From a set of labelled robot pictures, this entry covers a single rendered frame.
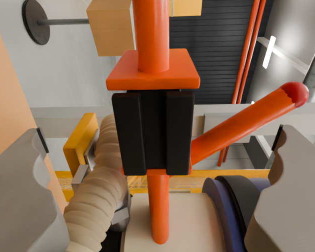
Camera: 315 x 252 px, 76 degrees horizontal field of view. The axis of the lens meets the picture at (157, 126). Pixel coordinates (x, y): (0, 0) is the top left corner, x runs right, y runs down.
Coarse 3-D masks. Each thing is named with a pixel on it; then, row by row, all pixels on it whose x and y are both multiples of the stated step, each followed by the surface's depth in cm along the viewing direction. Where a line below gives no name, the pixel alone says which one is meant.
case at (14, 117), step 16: (0, 48) 34; (0, 64) 34; (0, 80) 34; (16, 80) 37; (0, 96) 34; (16, 96) 37; (0, 112) 34; (16, 112) 37; (0, 128) 34; (16, 128) 37; (0, 144) 34; (48, 160) 47
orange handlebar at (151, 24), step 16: (144, 0) 11; (160, 0) 11; (144, 16) 11; (160, 16) 12; (144, 32) 12; (160, 32) 12; (144, 48) 12; (160, 48) 12; (144, 64) 13; (160, 64) 13; (160, 176) 18; (160, 192) 20; (160, 208) 21; (160, 224) 22; (160, 240) 24
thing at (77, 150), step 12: (84, 120) 32; (96, 120) 35; (72, 132) 30; (84, 132) 30; (96, 132) 34; (72, 144) 27; (84, 144) 30; (72, 156) 27; (84, 156) 29; (72, 168) 29
